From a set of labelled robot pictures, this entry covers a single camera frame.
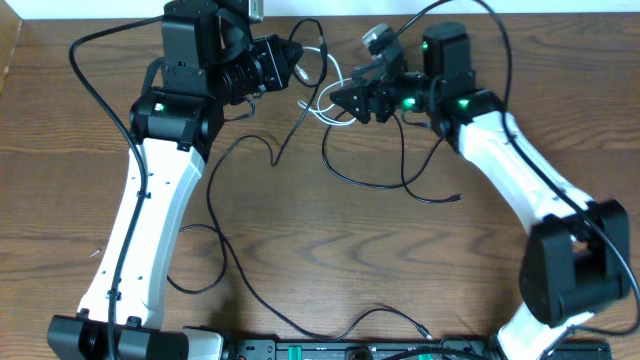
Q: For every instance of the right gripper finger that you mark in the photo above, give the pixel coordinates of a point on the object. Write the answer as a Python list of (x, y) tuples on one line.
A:
[(360, 112), (353, 96)]

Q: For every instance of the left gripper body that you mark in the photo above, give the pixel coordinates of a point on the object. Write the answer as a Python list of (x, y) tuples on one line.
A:
[(273, 58)]

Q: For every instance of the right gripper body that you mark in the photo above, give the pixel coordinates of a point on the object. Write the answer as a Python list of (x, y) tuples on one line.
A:
[(411, 92)]

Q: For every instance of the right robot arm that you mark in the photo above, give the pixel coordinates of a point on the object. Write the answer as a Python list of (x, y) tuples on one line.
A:
[(576, 259)]

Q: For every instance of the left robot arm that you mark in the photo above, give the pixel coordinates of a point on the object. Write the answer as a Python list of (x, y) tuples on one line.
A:
[(210, 60)]

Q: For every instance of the small metal screw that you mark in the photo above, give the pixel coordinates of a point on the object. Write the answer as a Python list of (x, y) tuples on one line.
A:
[(96, 252)]

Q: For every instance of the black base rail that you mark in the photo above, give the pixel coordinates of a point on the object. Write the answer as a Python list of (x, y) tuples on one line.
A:
[(269, 349)]

